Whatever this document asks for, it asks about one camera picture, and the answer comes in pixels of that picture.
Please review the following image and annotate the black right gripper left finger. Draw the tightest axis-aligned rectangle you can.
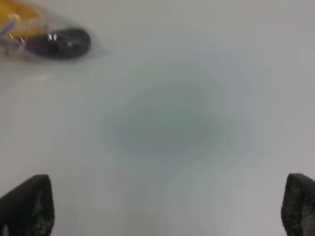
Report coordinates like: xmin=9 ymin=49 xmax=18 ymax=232
xmin=0 ymin=175 xmax=55 ymax=236

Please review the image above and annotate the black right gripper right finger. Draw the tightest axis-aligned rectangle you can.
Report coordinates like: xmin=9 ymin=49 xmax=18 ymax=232
xmin=281 ymin=173 xmax=315 ymax=236

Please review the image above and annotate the clear zip bag blue seal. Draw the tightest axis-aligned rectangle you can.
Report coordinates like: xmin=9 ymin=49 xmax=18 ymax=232
xmin=0 ymin=0 xmax=106 ymax=62

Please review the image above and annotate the dark purple eggplant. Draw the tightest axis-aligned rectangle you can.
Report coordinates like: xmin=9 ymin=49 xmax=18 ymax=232
xmin=25 ymin=28 xmax=91 ymax=60

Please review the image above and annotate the yellow pear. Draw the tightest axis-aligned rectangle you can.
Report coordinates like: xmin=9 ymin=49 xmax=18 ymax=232
xmin=0 ymin=0 xmax=43 ymax=39

